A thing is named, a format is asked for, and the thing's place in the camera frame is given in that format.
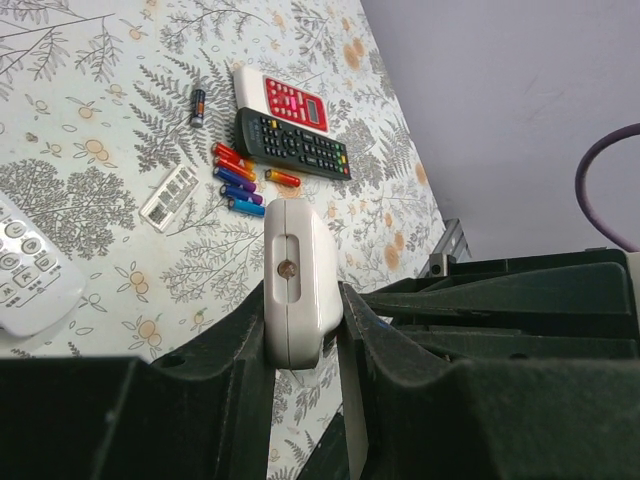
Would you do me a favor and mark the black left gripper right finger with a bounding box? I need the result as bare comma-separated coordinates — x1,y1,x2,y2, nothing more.
337,285,639,479

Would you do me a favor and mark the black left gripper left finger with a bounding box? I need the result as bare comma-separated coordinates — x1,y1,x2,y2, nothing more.
1,288,275,479

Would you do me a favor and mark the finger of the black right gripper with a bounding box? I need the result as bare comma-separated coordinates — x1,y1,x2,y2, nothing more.
363,249,639,360

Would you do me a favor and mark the blue battery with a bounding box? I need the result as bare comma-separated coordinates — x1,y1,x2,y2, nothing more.
228,198,265,218

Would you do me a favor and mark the black remote control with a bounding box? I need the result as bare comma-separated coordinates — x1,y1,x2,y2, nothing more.
235,107,352,181

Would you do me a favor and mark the purple battery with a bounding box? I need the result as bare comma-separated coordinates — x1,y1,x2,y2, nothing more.
213,167,263,205

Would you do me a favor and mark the floral table mat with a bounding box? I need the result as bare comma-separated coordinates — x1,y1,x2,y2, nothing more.
0,0,446,480

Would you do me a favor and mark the black battery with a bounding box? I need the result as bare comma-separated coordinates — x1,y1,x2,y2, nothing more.
190,88,206,128

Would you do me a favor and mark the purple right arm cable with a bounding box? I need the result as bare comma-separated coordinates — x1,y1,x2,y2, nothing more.
574,122,640,253

